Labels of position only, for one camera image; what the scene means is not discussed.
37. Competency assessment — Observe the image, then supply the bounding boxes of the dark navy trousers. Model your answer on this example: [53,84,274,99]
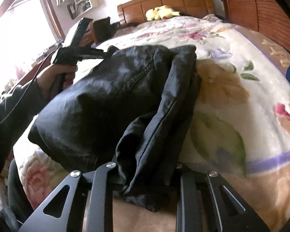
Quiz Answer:
[28,45,200,212]

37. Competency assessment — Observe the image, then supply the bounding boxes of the dark left sleeve forearm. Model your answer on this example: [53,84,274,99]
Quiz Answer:
[0,80,47,173]

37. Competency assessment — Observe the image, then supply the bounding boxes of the left hand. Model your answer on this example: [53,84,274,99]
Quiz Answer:
[36,64,77,100]

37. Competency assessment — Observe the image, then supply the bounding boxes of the dark wooden chair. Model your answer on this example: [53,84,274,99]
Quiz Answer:
[79,17,120,47]

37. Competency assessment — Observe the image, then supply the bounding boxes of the wooden desk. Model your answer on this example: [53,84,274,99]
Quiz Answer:
[0,46,58,100]

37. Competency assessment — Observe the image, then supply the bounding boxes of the bright window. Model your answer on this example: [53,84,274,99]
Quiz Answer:
[0,0,60,88]

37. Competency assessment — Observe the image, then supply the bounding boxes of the floral bed blanket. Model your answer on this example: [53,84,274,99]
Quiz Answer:
[13,13,290,232]

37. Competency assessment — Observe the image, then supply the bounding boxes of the yellow plush toy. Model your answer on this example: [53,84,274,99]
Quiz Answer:
[146,5,180,21]

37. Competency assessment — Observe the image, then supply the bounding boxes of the wooden headboard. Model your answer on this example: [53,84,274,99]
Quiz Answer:
[117,0,216,25]

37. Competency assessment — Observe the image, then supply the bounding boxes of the louvered wooden wardrobe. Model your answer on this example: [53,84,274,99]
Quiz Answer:
[222,0,290,53]

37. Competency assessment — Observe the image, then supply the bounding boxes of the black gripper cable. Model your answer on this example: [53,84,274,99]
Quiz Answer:
[0,50,56,131]

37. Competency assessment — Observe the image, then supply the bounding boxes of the white wall shelf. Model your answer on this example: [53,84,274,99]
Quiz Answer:
[66,0,100,20]

